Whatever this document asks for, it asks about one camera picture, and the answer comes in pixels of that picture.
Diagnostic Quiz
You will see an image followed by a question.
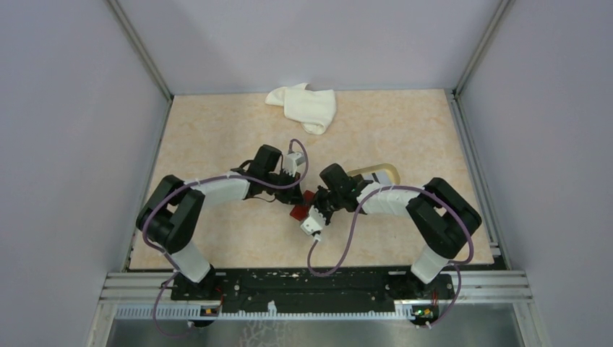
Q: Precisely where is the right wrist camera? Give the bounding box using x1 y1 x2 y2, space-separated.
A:
300 206 326 241

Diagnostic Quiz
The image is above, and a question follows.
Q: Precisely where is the red leather card holder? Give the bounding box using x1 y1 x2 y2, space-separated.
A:
289 190 315 221

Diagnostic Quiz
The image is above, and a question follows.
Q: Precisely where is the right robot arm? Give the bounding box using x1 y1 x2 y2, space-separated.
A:
300 163 482 298

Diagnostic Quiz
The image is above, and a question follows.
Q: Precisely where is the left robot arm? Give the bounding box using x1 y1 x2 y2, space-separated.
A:
135 145 309 299

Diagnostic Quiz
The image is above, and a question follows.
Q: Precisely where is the aluminium frame rail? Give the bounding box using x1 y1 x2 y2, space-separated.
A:
100 268 533 322

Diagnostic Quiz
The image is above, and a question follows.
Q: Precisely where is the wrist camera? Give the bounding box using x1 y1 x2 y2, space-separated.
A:
300 206 326 241
281 152 306 176

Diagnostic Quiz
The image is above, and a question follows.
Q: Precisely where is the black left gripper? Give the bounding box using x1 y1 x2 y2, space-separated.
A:
265 168 307 206

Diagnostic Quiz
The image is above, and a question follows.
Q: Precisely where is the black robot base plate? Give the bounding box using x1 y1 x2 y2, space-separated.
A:
171 266 455 314

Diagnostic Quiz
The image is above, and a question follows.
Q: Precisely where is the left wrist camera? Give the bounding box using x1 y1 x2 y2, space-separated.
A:
281 152 306 176

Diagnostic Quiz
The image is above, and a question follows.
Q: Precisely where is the beige oval tray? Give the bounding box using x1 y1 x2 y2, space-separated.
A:
347 163 400 185

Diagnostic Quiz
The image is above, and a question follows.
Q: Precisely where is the white folded cloth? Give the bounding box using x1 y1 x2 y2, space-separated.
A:
265 82 337 135

